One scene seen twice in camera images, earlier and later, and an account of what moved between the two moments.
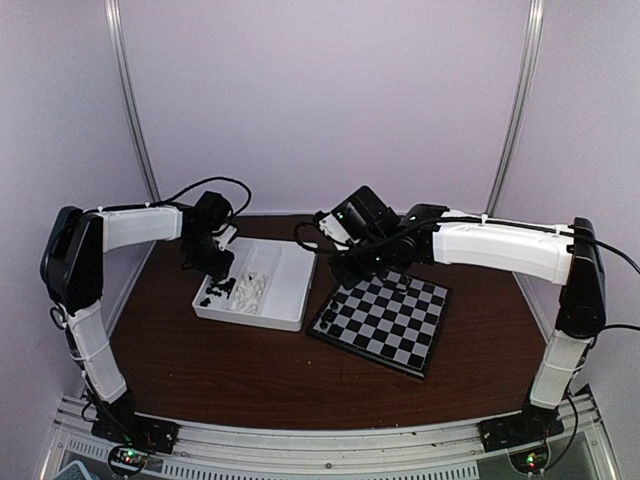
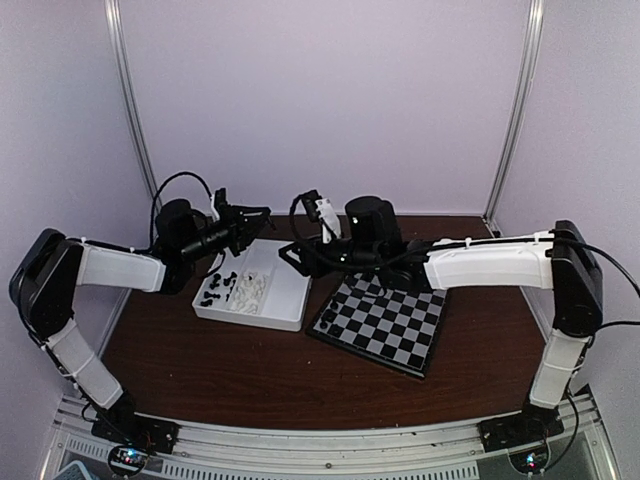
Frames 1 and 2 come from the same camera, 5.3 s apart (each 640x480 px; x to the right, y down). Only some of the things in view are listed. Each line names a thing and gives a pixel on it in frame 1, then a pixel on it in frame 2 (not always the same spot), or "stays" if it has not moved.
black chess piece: [329, 315] stays
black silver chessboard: [375, 318] stays
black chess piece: [336, 330] stays
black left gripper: [220, 270] → [239, 226]
